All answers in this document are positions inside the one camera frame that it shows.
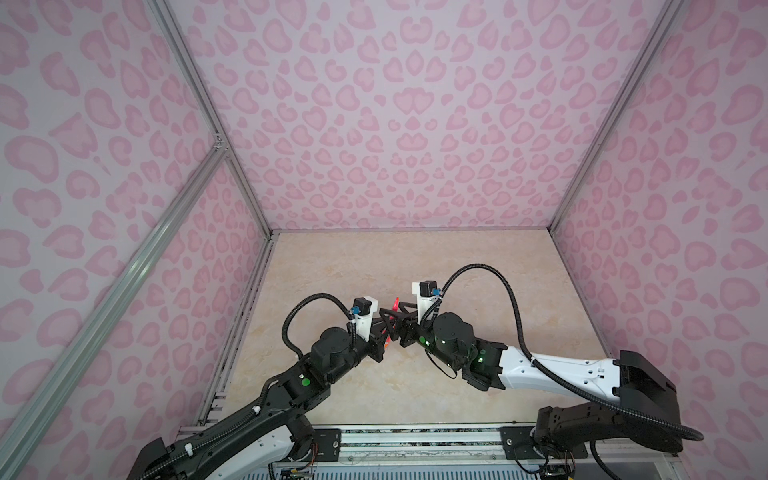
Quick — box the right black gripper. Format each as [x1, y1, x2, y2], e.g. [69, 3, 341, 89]
[377, 302, 462, 368]

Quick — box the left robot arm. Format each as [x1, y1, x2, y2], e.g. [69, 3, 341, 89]
[128, 314, 401, 479]

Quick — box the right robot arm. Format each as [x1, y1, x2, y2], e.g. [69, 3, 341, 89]
[383, 303, 684, 454]

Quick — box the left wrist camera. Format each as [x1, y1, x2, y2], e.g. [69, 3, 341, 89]
[351, 296, 379, 341]

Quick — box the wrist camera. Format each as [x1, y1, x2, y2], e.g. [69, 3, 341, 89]
[351, 296, 379, 341]
[412, 280, 440, 321]

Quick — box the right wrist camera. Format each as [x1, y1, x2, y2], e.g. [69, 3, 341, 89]
[412, 280, 440, 321]

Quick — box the left black corrugated cable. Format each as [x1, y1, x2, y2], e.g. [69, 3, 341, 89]
[281, 292, 355, 361]

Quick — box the black corrugated cable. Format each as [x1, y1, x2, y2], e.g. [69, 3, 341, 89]
[419, 263, 705, 443]
[281, 292, 355, 361]

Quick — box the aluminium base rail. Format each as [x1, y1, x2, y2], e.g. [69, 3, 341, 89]
[160, 422, 691, 480]

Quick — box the right black corrugated cable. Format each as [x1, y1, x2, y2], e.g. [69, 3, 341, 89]
[419, 263, 705, 443]

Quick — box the left corner aluminium post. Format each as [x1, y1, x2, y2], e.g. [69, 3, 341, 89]
[145, 0, 274, 240]

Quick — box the corner aluminium post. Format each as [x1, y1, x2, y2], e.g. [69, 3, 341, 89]
[547, 0, 690, 237]
[145, 0, 274, 240]

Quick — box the diagonal aluminium frame bar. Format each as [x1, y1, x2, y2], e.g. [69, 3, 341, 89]
[1, 146, 228, 479]

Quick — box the right corner aluminium post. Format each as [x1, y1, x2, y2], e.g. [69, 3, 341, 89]
[547, 0, 690, 237]

